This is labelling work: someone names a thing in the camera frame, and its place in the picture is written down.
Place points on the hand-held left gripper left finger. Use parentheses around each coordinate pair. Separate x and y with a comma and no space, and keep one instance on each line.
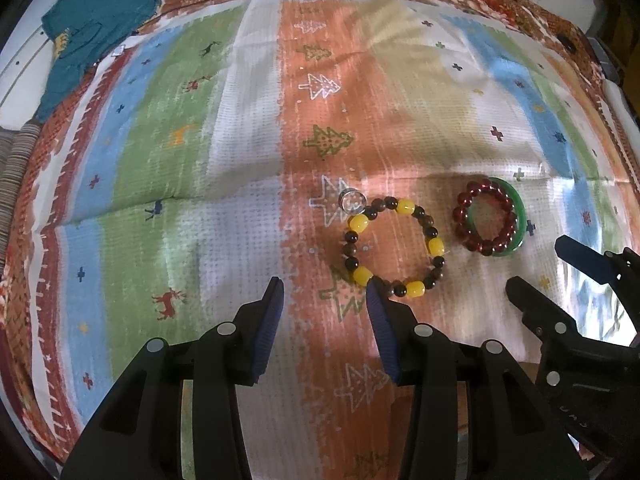
(267,330)

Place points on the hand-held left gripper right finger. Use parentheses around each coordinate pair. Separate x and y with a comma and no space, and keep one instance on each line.
(382,330)

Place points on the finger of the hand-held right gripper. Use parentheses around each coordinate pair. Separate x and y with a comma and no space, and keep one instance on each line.
(582,257)
(535,305)

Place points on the green jade bangle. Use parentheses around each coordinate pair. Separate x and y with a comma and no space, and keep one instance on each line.
(522,215)

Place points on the colourful striped printed cloth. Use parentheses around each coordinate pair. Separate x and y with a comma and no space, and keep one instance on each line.
(240,135)

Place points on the small black object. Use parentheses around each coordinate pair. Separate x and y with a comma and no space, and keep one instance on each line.
(568,43)

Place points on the striped brown cushion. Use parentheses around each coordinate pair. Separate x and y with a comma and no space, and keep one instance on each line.
(15,160)

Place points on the teal garment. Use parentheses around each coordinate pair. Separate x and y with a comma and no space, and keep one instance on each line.
(95,25)

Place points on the white bed board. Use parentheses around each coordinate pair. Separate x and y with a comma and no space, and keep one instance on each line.
(20,75)

